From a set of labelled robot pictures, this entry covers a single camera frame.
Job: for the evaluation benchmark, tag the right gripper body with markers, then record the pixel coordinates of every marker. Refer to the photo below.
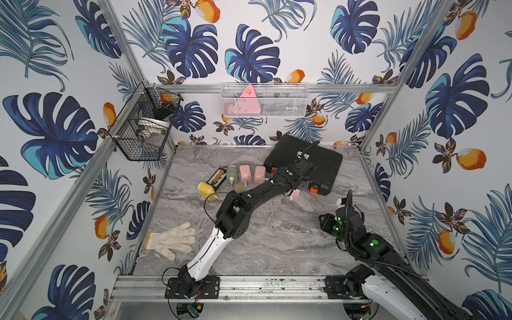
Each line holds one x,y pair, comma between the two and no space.
330,226

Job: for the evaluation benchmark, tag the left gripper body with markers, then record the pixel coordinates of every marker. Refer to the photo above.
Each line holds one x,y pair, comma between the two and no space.
294,174

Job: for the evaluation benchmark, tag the green pencil sharpener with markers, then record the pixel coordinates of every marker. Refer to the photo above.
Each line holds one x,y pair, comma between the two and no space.
232,175

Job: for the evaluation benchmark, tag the yellow pencil sharpener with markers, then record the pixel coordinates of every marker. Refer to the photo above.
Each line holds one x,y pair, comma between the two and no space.
207,191

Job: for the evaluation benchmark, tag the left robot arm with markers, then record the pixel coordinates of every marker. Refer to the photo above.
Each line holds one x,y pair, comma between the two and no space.
234,215

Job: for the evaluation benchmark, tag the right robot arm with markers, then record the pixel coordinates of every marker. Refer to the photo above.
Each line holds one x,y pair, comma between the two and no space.
382,275

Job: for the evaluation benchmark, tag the black plastic tool case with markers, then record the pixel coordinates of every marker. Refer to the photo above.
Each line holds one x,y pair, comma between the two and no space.
326,163

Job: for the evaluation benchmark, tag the black yellow small box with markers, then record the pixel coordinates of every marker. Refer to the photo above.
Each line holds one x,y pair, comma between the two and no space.
218,178

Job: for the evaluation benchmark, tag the pink triangular object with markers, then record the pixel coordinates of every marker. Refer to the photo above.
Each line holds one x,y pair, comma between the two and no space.
247,103

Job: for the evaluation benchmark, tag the white work glove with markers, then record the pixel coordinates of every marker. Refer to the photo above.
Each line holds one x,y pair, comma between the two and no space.
180,239

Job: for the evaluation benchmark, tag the white wire mesh basket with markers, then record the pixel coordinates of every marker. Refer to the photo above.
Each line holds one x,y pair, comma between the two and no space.
277,100

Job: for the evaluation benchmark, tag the black wire basket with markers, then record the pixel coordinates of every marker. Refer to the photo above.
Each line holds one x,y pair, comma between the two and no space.
143,128

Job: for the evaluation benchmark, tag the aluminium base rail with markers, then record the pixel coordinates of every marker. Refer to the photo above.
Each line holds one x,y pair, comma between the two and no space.
257,289

